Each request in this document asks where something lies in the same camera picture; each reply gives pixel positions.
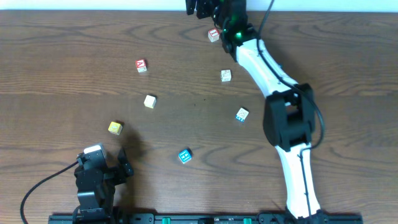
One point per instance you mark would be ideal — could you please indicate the white block blue edge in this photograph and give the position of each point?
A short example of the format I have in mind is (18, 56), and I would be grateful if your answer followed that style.
(242, 114)

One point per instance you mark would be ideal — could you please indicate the cream plain block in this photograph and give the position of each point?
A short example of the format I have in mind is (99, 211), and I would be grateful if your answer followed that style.
(150, 101)

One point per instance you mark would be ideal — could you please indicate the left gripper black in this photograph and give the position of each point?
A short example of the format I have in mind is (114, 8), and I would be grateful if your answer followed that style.
(115, 173)

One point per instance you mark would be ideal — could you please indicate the yellow block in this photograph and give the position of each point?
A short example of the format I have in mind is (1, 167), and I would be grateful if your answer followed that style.
(115, 128)

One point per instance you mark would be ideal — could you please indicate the blue letter H block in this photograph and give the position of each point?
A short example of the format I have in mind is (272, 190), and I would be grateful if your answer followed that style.
(185, 156)

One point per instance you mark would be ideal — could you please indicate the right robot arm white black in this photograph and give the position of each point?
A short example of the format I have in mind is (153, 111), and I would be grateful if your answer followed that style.
(290, 111)

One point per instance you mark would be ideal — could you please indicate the red letter A block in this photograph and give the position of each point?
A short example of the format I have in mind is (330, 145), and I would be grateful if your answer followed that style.
(141, 65)

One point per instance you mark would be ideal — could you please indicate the red letter I block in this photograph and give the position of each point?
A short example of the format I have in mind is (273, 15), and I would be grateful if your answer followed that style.
(213, 35)

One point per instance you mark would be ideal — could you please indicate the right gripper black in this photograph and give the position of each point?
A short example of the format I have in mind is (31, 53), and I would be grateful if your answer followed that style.
(203, 8)

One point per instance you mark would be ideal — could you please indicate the white picture block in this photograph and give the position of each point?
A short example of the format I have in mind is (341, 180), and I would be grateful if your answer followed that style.
(225, 75)

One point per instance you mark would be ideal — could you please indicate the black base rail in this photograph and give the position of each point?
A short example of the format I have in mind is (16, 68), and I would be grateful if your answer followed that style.
(262, 218)

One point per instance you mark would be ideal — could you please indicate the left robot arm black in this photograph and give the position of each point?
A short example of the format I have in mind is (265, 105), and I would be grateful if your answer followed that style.
(95, 210)

